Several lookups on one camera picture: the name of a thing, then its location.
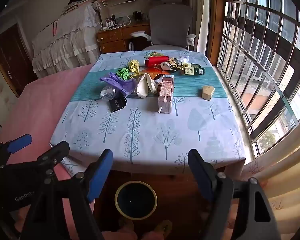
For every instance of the green crumpled paper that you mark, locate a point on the green crumpled paper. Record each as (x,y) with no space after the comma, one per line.
(123,73)

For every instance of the purple plastic bag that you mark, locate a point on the purple plastic bag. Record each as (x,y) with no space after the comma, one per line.
(120,83)

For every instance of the orange snack bag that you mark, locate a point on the orange snack bag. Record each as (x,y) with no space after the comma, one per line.
(152,73)

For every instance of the black pouch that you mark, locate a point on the black pouch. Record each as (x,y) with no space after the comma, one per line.
(117,104)

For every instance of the grey office chair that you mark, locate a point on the grey office chair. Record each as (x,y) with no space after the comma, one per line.
(171,22)

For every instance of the person's pink pants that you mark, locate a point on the person's pink pants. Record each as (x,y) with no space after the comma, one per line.
(140,235)

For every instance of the small tan carton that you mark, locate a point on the small tan carton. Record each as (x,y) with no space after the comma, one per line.
(208,93)

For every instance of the yellow slipper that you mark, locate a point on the yellow slipper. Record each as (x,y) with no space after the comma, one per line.
(163,227)

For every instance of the white bag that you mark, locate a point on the white bag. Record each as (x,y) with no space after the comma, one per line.
(143,86)

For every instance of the black photo frame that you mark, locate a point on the black photo frame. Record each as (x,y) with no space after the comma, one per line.
(138,15)

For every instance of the white power strip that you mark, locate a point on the white power strip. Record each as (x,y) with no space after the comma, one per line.
(110,25)

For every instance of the brown milk carton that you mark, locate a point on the brown milk carton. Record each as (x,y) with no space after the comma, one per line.
(166,92)

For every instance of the yellow crumpled paper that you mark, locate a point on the yellow crumpled paper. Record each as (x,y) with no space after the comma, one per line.
(134,65)

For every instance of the white lace furniture cover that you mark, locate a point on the white lace furniture cover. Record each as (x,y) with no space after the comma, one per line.
(65,42)

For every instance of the white black-gold packet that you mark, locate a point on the white black-gold packet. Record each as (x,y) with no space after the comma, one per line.
(168,66)

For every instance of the cream branch print curtain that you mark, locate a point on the cream branch print curtain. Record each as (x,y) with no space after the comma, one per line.
(290,180)

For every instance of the green snack wrapper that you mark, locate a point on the green snack wrapper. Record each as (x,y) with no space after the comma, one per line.
(153,54)

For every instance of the yellow-rimmed trash bin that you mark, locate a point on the yellow-rimmed trash bin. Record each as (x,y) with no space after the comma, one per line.
(136,200)

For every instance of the tree print tablecloth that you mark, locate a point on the tree print tablecloth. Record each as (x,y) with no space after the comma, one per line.
(145,130)

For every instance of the metal window grille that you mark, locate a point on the metal window grille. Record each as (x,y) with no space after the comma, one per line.
(265,55)

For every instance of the wooden desk with drawers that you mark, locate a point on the wooden desk with drawers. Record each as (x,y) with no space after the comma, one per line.
(115,36)

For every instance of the pink bed sheet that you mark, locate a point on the pink bed sheet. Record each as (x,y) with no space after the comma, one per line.
(35,105)

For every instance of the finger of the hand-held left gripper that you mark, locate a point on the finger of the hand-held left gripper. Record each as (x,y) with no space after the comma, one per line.
(56,152)
(17,142)

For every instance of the brown wooden door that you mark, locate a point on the brown wooden door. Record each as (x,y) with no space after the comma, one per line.
(10,57)

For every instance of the clear plastic bottle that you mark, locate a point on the clear plastic bottle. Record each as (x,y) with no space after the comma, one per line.
(107,93)

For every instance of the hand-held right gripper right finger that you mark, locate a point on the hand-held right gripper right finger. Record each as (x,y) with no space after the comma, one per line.
(200,175)

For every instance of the dark green box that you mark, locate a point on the dark green box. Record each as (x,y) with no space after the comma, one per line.
(193,70)

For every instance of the red cylindrical packet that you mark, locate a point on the red cylindrical packet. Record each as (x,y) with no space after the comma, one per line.
(157,61)

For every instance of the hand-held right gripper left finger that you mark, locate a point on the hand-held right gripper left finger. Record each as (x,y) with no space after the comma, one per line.
(101,172)

